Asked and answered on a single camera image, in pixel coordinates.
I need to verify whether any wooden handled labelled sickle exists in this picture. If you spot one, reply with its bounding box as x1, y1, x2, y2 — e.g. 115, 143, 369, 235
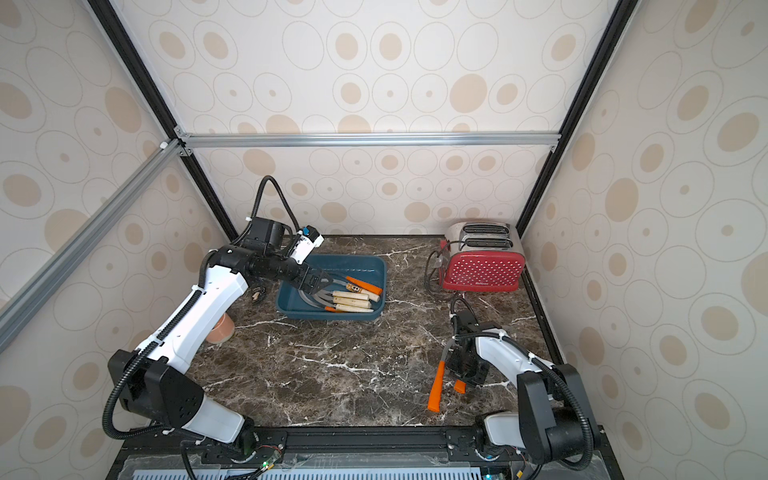
332, 279, 380, 302

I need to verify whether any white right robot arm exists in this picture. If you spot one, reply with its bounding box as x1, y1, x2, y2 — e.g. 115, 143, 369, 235
428, 295, 600, 473

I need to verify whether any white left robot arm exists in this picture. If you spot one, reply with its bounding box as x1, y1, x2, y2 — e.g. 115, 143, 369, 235
101, 210, 333, 461

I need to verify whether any teal plastic storage box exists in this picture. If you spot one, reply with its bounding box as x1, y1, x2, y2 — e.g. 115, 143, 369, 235
276, 254, 387, 321

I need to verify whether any pink tape roll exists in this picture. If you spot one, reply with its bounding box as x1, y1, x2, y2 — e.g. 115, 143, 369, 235
206, 313, 235, 345

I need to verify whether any red polka dot toaster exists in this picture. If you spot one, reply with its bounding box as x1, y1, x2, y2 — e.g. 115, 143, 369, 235
438, 220, 526, 293

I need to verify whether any black toaster power cable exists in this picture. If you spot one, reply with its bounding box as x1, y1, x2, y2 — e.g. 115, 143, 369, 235
424, 248, 457, 302

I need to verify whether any horizontal aluminium frame bar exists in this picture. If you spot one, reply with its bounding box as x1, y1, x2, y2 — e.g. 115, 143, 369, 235
181, 131, 560, 148

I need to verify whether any diagonal aluminium frame bar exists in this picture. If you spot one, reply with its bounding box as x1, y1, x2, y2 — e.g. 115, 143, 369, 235
1, 139, 182, 350

